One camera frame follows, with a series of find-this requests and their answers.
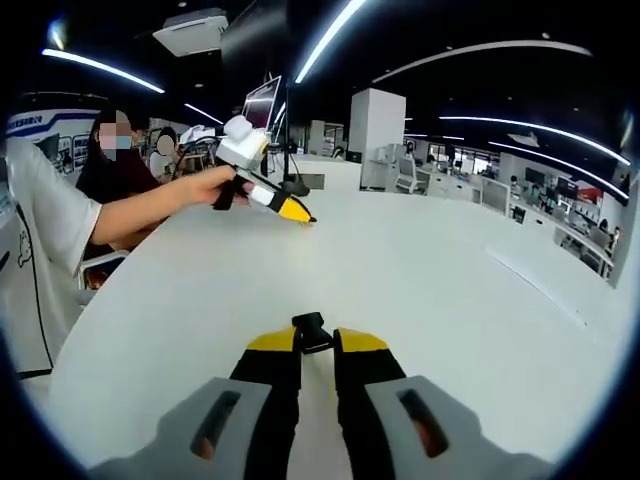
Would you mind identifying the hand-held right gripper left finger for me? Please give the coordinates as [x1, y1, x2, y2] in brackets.
[89, 327, 305, 480]

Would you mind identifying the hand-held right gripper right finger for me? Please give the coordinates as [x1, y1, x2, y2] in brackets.
[332, 327, 556, 480]

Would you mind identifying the person's left hand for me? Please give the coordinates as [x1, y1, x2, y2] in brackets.
[187, 164, 255, 208]

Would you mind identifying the computer monitor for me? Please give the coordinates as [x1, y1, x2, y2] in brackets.
[242, 74, 284, 133]

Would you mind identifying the white office chair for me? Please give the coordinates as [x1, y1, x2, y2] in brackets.
[396, 155, 421, 196]

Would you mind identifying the white ceiling air conditioner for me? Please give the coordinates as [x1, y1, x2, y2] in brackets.
[152, 12, 231, 57]

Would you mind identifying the long ceiling light strip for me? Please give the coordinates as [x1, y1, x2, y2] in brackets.
[41, 48, 167, 95]
[438, 115, 632, 166]
[293, 0, 369, 85]

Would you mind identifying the white chair brown seat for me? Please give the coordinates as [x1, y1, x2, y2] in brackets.
[79, 248, 130, 292]

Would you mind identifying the grey mesh office chair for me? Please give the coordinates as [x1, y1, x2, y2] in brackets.
[481, 178, 512, 215]

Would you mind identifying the curved white ceiling trim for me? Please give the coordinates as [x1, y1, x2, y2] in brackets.
[372, 41, 595, 85]

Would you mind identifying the blue white wall display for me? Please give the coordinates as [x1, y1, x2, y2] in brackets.
[4, 108, 100, 175]

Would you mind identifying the red blue wall banner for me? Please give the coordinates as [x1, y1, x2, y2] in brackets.
[558, 176, 612, 202]

